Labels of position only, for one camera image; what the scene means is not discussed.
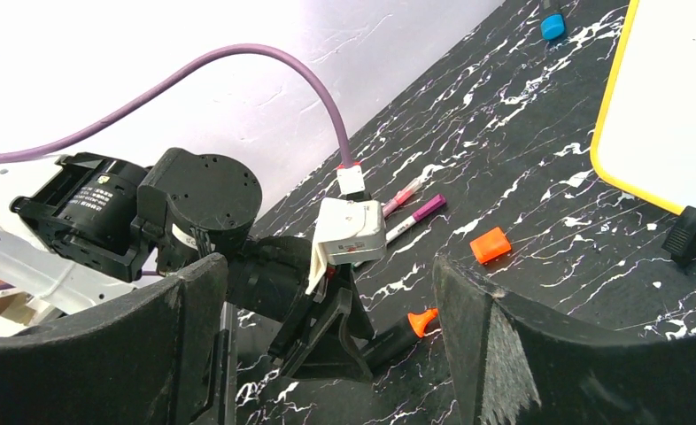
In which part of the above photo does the orange highlighter cap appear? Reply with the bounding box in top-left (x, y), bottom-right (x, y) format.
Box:
top-left (469, 227), bottom-right (512, 265)

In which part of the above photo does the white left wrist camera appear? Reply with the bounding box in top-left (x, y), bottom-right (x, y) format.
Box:
top-left (305, 197), bottom-right (387, 295)

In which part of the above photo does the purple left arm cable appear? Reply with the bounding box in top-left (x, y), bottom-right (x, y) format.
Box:
top-left (0, 42), bottom-right (367, 197)

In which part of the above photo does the magenta pen cap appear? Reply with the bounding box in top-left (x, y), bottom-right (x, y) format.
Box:
top-left (412, 194), bottom-right (446, 222)

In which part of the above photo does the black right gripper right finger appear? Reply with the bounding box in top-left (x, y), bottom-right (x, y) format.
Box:
top-left (432, 256), bottom-right (696, 424)

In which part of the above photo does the pink marker pen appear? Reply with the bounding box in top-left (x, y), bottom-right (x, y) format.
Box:
top-left (383, 177), bottom-right (422, 218)

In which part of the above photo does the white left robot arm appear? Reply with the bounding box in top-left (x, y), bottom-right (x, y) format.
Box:
top-left (0, 148), bottom-right (375, 382)

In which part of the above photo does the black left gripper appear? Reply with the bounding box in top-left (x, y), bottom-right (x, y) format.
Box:
top-left (225, 236), bottom-right (375, 383)

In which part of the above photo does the black orange highlighter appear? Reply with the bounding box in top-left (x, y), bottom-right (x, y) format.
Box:
top-left (361, 308), bottom-right (438, 374)

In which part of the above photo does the blue black marker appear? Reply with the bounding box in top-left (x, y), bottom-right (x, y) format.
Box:
top-left (539, 0), bottom-right (567, 42)

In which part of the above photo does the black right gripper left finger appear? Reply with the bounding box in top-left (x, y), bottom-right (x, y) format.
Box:
top-left (0, 253), bottom-right (228, 424)

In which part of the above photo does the orange framed whiteboard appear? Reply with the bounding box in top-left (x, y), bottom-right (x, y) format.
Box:
top-left (590, 1), bottom-right (696, 215)

